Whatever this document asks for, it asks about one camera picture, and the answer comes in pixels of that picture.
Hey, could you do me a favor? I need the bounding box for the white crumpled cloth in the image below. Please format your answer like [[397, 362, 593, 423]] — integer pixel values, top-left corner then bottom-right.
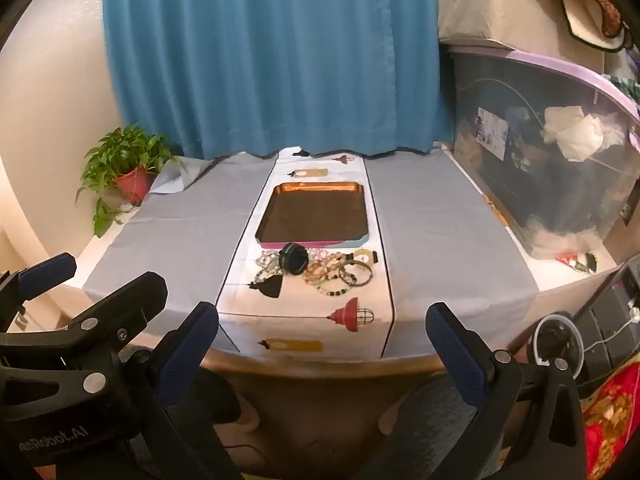
[[542, 105, 626, 161]]

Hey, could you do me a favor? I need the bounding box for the copper tray with pink rim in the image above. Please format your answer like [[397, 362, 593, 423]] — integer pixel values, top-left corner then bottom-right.
[[255, 181, 371, 250]]

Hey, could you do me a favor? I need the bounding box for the small colourful wrapper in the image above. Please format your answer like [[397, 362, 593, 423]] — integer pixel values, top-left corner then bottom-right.
[[557, 252, 598, 275]]

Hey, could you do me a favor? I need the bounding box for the printed paper card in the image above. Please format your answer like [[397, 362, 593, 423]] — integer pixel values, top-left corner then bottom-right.
[[475, 107, 510, 161]]

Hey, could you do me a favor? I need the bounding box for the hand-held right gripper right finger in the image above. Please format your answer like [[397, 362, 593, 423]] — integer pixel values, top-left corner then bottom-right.
[[425, 302, 586, 480]]

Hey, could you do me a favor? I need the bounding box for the grey tablecloth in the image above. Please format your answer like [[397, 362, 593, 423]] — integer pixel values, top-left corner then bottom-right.
[[82, 149, 540, 356]]

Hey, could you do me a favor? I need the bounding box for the beige storage box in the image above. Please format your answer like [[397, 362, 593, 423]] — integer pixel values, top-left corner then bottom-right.
[[437, 0, 608, 56]]

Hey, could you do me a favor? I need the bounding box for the white cable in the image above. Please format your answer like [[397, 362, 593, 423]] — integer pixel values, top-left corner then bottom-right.
[[585, 305, 640, 350]]

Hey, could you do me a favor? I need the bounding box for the black band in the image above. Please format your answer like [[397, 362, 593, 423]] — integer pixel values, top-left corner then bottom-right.
[[278, 242, 311, 276]]

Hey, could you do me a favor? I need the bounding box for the white printed table runner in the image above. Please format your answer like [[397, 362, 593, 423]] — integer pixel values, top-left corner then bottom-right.
[[215, 147, 396, 361]]

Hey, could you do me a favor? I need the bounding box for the blue curtain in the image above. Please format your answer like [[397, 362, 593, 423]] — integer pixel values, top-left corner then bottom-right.
[[102, 0, 456, 158]]

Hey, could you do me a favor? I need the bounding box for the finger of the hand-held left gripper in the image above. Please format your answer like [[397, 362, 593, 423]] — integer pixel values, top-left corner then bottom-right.
[[0, 271, 169, 367], [0, 253, 77, 333]]

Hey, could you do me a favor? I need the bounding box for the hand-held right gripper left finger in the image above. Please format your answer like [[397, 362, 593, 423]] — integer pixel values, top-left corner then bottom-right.
[[150, 301, 238, 480]]

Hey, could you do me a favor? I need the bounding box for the white rimmed round bin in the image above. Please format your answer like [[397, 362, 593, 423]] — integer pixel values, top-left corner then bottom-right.
[[530, 312, 586, 381]]

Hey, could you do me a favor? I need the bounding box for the embroidered dark trimmed cloth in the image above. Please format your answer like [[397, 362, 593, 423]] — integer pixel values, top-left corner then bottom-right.
[[545, 0, 631, 51]]

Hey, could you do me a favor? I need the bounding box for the clear storage box purple lid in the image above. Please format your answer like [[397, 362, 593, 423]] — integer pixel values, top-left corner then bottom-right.
[[447, 42, 640, 261]]

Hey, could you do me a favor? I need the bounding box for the potted green plant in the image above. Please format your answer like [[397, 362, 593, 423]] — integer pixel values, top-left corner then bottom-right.
[[75, 122, 181, 238]]

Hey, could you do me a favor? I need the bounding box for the pale bead bracelet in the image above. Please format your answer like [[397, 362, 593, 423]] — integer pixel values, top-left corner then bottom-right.
[[320, 279, 357, 299]]

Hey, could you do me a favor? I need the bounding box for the pile of assorted bracelets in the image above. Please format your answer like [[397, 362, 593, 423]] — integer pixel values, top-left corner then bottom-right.
[[254, 249, 375, 299]]

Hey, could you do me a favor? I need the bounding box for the red patterned blanket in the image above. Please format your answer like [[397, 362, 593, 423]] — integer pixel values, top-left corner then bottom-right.
[[582, 360, 640, 478]]

